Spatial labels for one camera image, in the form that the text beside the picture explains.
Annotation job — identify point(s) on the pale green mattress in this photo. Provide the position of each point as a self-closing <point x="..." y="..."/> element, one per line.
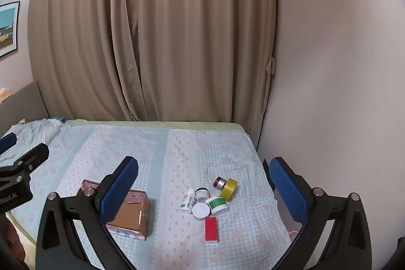
<point x="158" y="123"/>

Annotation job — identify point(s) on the small jar with black lid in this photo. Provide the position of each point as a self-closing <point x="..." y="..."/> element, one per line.
<point x="202" y="194"/>

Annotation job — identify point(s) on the brown cardboard box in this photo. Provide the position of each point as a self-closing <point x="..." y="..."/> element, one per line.
<point x="133" y="210"/>

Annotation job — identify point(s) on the round white jar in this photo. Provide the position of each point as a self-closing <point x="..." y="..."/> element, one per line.
<point x="201" y="211"/>

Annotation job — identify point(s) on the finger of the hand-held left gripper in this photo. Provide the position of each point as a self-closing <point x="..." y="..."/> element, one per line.
<point x="6" y="142"/>
<point x="30" y="157"/>

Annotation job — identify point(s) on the grey headboard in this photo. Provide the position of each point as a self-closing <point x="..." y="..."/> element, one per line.
<point x="22" y="105"/>

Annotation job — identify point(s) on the framed wall picture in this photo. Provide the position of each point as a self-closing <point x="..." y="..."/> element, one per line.
<point x="8" y="28"/>

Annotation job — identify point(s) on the small orange object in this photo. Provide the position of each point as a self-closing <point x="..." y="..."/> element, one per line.
<point x="4" y="93"/>

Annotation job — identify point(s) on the crumpled light blue blanket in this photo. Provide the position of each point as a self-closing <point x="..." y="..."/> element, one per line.
<point x="38" y="134"/>

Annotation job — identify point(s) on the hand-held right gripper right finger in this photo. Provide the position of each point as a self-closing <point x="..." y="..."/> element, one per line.
<point x="288" y="191"/>

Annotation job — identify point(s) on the white pill bottle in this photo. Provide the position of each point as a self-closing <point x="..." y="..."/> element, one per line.
<point x="189" y="202"/>

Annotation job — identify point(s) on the yellow tape roll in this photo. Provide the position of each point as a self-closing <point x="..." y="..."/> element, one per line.
<point x="229" y="190"/>

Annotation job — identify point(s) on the silver jar with red band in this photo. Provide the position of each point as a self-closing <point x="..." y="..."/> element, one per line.
<point x="219" y="183"/>

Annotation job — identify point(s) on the white jar with green label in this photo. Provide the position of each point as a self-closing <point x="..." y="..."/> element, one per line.
<point x="217" y="205"/>

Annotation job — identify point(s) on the beige curtain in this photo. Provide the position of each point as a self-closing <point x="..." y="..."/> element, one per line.
<point x="158" y="36"/>

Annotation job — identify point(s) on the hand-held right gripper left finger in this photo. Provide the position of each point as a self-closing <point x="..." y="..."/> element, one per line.
<point x="118" y="191"/>

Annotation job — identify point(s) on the red rectangular box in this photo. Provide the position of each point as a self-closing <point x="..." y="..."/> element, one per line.
<point x="211" y="230"/>

